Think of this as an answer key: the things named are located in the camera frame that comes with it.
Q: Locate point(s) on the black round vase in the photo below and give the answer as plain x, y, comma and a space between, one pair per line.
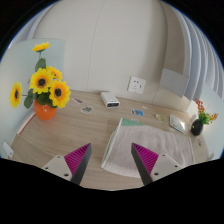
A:
197, 128

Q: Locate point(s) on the yellow artificial sunflower bunch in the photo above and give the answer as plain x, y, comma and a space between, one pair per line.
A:
41, 81

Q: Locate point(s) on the white wall socket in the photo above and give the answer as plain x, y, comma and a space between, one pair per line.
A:
136, 85

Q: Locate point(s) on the orange round vase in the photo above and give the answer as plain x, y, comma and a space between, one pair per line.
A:
44, 112

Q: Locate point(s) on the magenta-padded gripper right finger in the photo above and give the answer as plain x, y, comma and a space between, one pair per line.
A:
146, 158

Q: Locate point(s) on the small white box device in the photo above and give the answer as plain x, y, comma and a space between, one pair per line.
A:
109, 99

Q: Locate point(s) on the yellow-green sticker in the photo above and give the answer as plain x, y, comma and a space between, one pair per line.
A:
160, 117

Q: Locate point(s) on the beige towel with green edge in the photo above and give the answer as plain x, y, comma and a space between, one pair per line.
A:
163, 143

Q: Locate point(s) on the small pink sticker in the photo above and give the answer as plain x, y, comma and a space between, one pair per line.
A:
78, 100

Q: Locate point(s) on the frosted glass desk partition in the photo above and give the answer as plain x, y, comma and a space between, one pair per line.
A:
215, 105
18, 63

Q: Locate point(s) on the white pleated curtain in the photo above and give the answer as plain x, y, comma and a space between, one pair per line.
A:
200, 46

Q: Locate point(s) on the blue rectangular sticker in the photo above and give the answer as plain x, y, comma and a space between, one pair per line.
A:
137, 112

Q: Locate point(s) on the tiny white sticker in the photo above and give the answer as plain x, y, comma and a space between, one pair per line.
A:
145, 107

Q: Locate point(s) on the small grey partition panel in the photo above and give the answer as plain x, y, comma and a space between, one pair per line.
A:
174, 82

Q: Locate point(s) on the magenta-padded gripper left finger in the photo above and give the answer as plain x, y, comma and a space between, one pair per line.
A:
78, 157

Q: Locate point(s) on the orange and green artificial flowers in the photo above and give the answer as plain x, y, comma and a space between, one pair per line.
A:
205, 117

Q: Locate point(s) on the small metal key bunch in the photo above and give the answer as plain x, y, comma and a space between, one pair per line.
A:
199, 142

